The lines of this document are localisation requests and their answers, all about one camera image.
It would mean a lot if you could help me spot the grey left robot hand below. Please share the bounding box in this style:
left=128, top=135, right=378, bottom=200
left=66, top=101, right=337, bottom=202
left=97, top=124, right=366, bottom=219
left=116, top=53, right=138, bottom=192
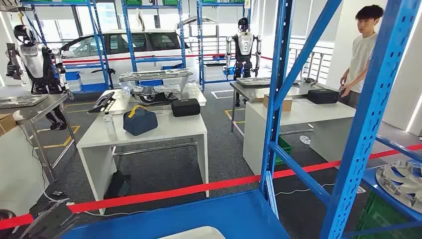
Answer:
left=19, top=198, right=80, bottom=239

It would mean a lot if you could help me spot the flat grey metal part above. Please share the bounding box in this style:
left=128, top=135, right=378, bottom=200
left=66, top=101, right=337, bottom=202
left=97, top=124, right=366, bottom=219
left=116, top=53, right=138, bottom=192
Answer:
left=236, top=77, right=281, bottom=89
left=0, top=95, right=48, bottom=110

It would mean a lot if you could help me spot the plastic-wrapped black car part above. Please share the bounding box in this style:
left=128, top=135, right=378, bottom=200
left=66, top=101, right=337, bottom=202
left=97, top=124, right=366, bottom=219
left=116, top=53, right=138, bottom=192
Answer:
left=120, top=82, right=203, bottom=106

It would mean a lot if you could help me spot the long grey metal part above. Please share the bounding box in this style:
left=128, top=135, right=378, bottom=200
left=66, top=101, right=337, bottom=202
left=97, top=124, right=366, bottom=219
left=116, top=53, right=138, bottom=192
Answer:
left=118, top=68, right=194, bottom=93

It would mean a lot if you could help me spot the round cast metal part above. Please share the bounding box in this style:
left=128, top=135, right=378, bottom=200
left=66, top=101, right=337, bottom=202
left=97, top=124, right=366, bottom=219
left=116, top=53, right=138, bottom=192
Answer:
left=376, top=160, right=422, bottom=214

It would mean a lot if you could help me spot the white cabinet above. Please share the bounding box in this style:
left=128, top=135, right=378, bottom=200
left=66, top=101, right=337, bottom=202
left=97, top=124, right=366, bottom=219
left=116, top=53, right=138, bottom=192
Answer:
left=0, top=125, right=50, bottom=217

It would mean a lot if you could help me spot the black backpack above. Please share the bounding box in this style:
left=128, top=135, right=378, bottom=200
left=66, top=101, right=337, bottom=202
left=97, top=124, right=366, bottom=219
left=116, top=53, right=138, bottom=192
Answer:
left=104, top=171, right=132, bottom=200

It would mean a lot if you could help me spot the cardboard box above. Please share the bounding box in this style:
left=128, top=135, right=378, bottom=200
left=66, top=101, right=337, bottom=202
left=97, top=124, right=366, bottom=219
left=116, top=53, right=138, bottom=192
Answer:
left=0, top=114, right=17, bottom=136
left=262, top=95, right=293, bottom=112

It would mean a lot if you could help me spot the clear plastic bottle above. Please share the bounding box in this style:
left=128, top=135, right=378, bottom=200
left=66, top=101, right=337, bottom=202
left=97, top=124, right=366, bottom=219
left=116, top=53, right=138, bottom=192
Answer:
left=103, top=111, right=116, bottom=136

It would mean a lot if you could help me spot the steel table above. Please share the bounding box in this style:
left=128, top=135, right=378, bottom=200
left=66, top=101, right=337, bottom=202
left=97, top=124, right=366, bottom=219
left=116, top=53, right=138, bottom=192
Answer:
left=0, top=93, right=77, bottom=184
left=229, top=79, right=340, bottom=132

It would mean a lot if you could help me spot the red barrier tape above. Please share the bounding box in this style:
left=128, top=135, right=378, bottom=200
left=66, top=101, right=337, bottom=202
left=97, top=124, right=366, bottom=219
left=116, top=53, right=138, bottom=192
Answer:
left=62, top=52, right=274, bottom=65
left=0, top=143, right=422, bottom=231

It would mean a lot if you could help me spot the black plastic tray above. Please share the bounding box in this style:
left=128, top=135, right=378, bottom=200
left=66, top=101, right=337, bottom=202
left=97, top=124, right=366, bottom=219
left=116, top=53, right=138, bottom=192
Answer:
left=88, top=91, right=116, bottom=114

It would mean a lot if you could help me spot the white plastic mirror cover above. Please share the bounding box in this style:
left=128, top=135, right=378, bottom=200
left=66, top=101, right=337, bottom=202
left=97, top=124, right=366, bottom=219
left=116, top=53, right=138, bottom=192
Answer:
left=157, top=226, right=227, bottom=239

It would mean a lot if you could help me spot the black silver humanoid robot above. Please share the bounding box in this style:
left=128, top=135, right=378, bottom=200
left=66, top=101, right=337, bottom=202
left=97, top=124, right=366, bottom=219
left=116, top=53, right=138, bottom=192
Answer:
left=225, top=17, right=263, bottom=107
left=4, top=24, right=75, bottom=131

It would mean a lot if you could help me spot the white car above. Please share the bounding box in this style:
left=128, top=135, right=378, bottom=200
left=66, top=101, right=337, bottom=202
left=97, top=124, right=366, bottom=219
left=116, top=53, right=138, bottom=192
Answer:
left=61, top=29, right=199, bottom=90

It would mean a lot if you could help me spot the black hard case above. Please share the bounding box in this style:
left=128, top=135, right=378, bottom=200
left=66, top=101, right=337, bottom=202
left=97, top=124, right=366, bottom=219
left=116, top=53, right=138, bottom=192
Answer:
left=171, top=98, right=201, bottom=118
left=307, top=88, right=340, bottom=105

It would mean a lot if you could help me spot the white metal railing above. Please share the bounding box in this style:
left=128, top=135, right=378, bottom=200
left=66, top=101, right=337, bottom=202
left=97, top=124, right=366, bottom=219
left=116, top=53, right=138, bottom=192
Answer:
left=288, top=36, right=333, bottom=83

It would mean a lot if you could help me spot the person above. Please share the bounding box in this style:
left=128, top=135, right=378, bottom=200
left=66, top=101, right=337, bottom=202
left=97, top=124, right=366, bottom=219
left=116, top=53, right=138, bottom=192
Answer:
left=339, top=4, right=385, bottom=110

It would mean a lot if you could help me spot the navy bag yellow handle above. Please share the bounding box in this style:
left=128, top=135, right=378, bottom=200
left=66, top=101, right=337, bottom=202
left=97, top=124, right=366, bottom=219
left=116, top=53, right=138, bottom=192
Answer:
left=122, top=105, right=159, bottom=136

